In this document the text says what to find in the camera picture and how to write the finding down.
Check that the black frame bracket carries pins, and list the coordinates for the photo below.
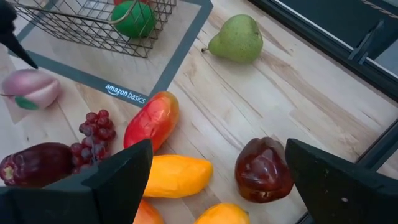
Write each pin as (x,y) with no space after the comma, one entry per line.
(367,43)

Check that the black hazard striped floor mat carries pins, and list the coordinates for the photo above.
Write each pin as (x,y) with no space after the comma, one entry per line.
(326,12)

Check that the dark red bell pepper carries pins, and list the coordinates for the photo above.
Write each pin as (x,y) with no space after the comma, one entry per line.
(37,165)
(262,169)

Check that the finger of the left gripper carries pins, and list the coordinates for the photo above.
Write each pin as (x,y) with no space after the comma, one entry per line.
(12,40)

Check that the pink peach with leaf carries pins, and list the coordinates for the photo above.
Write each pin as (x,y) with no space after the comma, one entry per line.
(31,87)

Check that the yellow mango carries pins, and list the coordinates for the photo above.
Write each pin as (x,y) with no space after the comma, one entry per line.
(222,215)
(177,175)

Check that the green pear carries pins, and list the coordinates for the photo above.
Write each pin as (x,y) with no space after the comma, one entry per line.
(237,40)

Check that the red apple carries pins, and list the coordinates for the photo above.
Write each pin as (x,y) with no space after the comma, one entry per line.
(124,1)

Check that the red grape bunch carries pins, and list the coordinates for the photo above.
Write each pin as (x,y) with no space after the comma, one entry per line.
(96,130)

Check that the green lime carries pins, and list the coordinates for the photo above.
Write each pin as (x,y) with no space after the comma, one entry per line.
(133,20)

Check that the black metal table frame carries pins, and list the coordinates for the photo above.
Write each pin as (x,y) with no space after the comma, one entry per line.
(326,43)

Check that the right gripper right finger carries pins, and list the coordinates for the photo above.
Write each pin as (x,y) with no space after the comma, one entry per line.
(339,186)

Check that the red mango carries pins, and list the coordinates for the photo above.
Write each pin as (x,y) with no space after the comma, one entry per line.
(152,121)

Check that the grey bordered baking mat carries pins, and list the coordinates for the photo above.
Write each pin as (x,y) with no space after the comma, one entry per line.
(124,93)

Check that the red orange round fruit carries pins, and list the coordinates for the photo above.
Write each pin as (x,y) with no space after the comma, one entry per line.
(147,216)

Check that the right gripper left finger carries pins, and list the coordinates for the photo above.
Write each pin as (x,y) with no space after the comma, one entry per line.
(118,183)

